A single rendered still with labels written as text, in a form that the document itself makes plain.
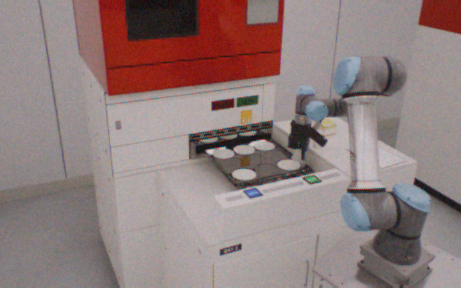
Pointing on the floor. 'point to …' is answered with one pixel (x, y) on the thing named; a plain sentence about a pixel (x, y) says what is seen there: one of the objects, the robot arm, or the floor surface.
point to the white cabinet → (245, 252)
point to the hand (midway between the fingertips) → (304, 164)
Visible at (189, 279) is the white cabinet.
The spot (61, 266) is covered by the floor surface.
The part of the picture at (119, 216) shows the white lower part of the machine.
